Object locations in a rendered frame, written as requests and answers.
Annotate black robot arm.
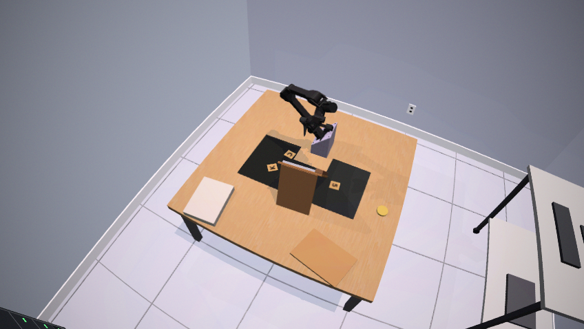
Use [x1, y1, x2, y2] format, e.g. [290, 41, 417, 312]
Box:
[280, 83, 337, 140]

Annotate yellow round disc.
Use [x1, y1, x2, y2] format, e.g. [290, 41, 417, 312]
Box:
[377, 206, 388, 217]

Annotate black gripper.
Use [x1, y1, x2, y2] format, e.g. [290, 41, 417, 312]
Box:
[299, 110, 333, 141]

